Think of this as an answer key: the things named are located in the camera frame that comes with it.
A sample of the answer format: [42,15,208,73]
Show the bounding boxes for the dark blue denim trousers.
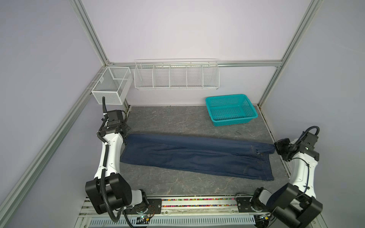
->
[120,134,275,181]

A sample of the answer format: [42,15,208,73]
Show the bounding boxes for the teal plastic basket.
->
[205,94,258,127]

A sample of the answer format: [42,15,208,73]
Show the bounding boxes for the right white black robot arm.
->
[250,126,323,228]

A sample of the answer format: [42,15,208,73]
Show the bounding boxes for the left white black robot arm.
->
[85,98,149,223]

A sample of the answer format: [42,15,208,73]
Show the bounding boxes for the small white mesh wall basket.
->
[91,66,133,105]

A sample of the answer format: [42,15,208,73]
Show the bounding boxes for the aluminium frame back crossbar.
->
[108,59,283,68]

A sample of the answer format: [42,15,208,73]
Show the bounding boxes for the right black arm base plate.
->
[235,197,269,213]

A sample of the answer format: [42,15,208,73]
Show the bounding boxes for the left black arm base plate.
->
[125,198,162,215]

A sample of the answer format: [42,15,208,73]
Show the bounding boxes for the white slotted cable duct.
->
[88,215,256,228]

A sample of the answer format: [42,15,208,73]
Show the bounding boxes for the long white wire wall basket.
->
[134,65,220,90]

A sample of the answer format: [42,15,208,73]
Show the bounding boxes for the aluminium front mounting rail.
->
[78,194,320,219]

